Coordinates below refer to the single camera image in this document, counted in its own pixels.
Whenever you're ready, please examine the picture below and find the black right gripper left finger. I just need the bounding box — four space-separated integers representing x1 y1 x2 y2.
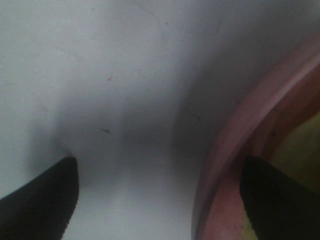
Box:
0 157 79 240

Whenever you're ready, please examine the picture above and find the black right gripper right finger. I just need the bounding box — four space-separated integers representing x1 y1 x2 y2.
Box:
239 156 320 240

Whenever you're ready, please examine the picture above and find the pink round plate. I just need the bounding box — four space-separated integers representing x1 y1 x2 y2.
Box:
192 34 320 240

